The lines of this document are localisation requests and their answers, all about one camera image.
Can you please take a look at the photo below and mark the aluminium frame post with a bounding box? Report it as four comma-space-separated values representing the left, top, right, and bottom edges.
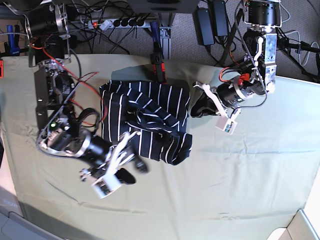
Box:
155, 12, 176, 59

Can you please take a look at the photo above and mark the green table cloth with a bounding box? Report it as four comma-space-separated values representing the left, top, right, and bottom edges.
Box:
0, 56, 320, 240

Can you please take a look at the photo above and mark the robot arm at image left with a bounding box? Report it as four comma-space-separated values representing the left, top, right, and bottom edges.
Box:
26, 3, 148, 187

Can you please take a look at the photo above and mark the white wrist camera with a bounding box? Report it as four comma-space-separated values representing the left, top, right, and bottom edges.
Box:
215, 109, 241, 135
91, 174, 122, 199

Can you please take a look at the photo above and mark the grey bin corner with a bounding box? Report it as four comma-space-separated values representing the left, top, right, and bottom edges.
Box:
0, 212, 62, 240

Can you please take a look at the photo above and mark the blue left clamp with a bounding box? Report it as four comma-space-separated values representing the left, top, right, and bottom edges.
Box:
0, 24, 21, 79

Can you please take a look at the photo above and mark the navy white striped T-shirt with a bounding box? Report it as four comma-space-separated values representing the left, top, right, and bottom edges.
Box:
99, 80, 193, 166

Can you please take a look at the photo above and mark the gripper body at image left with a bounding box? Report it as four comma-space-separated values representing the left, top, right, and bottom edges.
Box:
79, 131, 140, 181

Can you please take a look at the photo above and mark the black power adapter right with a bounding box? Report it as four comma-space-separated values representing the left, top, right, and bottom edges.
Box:
211, 0, 228, 37

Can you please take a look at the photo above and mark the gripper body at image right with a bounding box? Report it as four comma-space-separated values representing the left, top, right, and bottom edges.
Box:
193, 74, 265, 116

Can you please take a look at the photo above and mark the grey power strip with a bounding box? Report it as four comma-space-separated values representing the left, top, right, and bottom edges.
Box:
81, 17, 151, 31

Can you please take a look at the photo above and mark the black power adapter left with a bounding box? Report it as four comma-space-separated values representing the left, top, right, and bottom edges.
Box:
192, 7, 215, 46

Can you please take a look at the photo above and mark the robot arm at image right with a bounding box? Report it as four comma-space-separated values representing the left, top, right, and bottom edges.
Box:
190, 0, 282, 118

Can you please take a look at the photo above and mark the black power adapter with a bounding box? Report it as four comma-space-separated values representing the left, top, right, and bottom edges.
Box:
211, 0, 228, 37
192, 7, 215, 46

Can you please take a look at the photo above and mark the orange black centre clamp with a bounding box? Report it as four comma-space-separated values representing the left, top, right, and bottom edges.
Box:
150, 21, 167, 84

